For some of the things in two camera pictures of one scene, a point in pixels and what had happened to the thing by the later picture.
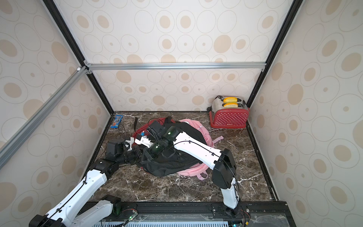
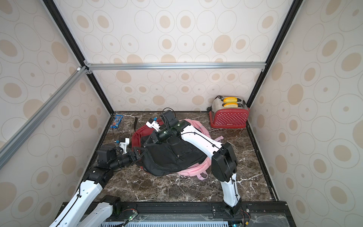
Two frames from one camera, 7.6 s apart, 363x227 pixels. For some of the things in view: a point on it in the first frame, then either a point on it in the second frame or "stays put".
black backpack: x=167 y=161 stays put
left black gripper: x=136 y=152 stays put
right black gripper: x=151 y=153 -> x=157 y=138
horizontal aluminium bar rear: x=177 y=65 stays put
